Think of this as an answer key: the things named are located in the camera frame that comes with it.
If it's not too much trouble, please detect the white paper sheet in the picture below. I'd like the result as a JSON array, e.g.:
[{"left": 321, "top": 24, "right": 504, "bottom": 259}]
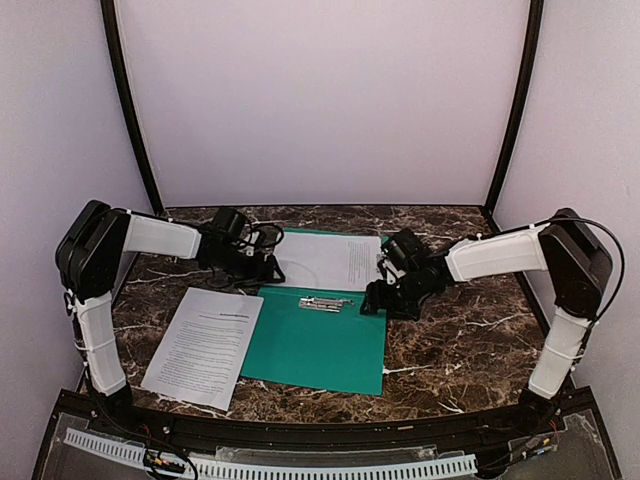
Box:
[{"left": 274, "top": 231, "right": 382, "bottom": 293}]

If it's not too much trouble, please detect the printed paper sheet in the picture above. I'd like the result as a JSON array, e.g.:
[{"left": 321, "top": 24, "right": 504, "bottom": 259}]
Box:
[{"left": 141, "top": 287, "right": 263, "bottom": 411}]

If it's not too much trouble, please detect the green plastic folder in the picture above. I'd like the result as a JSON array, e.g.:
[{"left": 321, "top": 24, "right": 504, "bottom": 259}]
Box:
[{"left": 239, "top": 228, "right": 390, "bottom": 397}]

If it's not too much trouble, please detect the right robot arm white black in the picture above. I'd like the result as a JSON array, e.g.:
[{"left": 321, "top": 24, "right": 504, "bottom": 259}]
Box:
[{"left": 360, "top": 208, "right": 626, "bottom": 400}]

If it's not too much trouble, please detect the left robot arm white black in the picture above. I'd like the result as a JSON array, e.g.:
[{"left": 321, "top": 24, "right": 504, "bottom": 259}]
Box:
[{"left": 55, "top": 200, "right": 286, "bottom": 399}]

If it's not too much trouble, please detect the metal centre spring clip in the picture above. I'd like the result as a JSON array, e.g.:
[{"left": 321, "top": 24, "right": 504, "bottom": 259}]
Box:
[{"left": 298, "top": 297, "right": 354, "bottom": 313}]

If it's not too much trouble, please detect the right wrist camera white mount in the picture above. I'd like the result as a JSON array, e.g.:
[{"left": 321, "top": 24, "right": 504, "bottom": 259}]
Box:
[{"left": 377, "top": 228, "right": 432, "bottom": 285}]

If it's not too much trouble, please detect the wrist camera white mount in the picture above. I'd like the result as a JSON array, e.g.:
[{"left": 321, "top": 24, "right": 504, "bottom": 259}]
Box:
[
  {"left": 377, "top": 228, "right": 432, "bottom": 285},
  {"left": 207, "top": 207, "right": 272, "bottom": 257}
]

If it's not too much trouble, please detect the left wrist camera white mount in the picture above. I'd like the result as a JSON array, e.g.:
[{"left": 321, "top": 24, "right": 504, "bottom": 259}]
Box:
[{"left": 207, "top": 207, "right": 272, "bottom": 257}]

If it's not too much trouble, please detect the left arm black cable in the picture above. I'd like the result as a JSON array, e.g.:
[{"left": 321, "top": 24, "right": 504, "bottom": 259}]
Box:
[{"left": 204, "top": 224, "right": 286, "bottom": 291}]

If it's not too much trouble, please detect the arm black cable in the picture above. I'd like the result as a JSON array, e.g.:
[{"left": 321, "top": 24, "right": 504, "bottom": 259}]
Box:
[
  {"left": 549, "top": 214, "right": 626, "bottom": 326},
  {"left": 204, "top": 224, "right": 286, "bottom": 291}
]

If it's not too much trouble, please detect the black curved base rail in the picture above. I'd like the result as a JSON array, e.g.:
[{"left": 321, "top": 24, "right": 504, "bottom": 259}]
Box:
[{"left": 49, "top": 394, "right": 596, "bottom": 461}]

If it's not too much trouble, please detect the right black frame post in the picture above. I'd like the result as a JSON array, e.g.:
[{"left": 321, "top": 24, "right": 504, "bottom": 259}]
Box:
[{"left": 484, "top": 0, "right": 545, "bottom": 215}]

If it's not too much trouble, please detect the black frame post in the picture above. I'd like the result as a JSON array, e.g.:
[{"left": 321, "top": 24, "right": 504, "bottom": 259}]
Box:
[
  {"left": 484, "top": 0, "right": 545, "bottom": 215},
  {"left": 100, "top": 0, "right": 165, "bottom": 214}
]

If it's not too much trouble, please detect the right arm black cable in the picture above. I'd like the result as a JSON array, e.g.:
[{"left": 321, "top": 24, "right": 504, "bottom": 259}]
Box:
[{"left": 549, "top": 214, "right": 626, "bottom": 326}]

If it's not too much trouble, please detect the white slotted cable duct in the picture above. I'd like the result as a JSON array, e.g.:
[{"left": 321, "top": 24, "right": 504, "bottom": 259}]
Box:
[{"left": 64, "top": 427, "right": 478, "bottom": 479}]

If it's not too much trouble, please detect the left black frame post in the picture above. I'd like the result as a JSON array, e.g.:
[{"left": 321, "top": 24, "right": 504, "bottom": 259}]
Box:
[{"left": 100, "top": 0, "right": 165, "bottom": 214}]

